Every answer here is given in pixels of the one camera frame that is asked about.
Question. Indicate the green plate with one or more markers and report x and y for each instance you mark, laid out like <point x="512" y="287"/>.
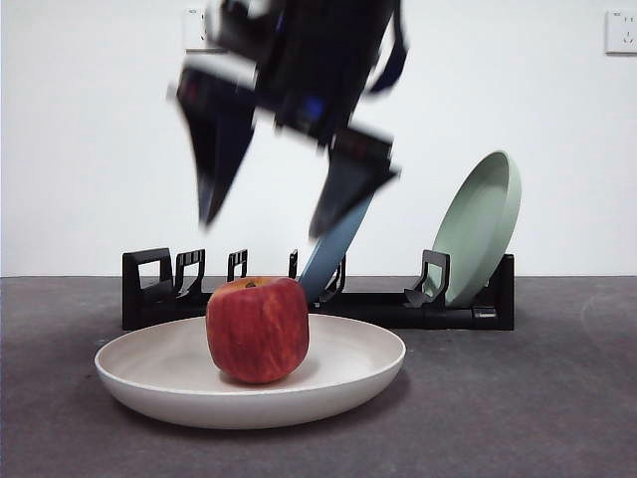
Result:
<point x="473" y="224"/>

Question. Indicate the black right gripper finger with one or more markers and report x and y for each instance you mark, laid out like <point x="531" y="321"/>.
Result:
<point x="219" y="149"/>
<point x="348" y="184"/>

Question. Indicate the red apple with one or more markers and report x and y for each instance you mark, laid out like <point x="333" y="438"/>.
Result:
<point x="256" y="331"/>

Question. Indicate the blue plate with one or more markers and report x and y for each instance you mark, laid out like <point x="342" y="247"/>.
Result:
<point x="328" y="259"/>

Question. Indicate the black plate rack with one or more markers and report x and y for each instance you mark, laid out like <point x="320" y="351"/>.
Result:
<point x="413" y="312"/>

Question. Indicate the white wall socket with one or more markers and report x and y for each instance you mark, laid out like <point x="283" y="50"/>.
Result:
<point x="195" y="30"/>
<point x="622" y="32"/>

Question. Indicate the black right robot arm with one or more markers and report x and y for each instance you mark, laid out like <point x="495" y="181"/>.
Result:
<point x="323" y="55"/>

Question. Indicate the pale yellow plate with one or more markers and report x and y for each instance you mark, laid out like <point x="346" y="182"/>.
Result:
<point x="159" y="368"/>

